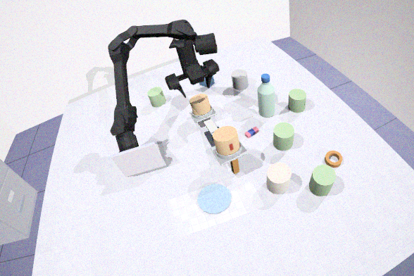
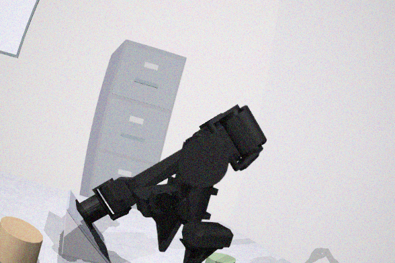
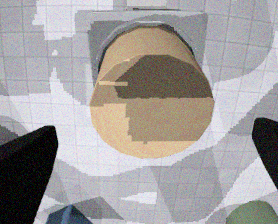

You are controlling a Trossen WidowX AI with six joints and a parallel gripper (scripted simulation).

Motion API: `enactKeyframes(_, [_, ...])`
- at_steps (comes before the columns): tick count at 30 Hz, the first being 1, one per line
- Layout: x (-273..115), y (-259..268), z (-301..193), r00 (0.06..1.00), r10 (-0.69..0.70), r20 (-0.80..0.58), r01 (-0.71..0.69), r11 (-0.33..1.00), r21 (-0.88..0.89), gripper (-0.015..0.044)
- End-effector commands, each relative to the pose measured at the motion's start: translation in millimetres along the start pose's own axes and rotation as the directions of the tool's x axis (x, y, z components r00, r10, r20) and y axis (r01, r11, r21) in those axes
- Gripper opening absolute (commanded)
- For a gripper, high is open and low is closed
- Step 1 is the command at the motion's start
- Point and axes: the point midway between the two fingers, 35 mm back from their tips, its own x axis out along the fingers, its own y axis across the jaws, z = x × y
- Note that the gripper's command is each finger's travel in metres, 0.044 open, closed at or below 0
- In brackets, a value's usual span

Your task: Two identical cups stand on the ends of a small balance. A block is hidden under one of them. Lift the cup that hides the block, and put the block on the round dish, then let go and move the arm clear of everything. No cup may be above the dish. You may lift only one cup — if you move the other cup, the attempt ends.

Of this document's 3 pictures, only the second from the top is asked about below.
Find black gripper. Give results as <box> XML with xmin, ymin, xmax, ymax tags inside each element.
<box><xmin>152</xmin><ymin>172</ymin><xmax>233</xmax><ymax>263</ymax></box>

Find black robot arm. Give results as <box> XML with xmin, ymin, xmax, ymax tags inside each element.
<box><xmin>75</xmin><ymin>104</ymin><xmax>267</xmax><ymax>229</ymax></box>

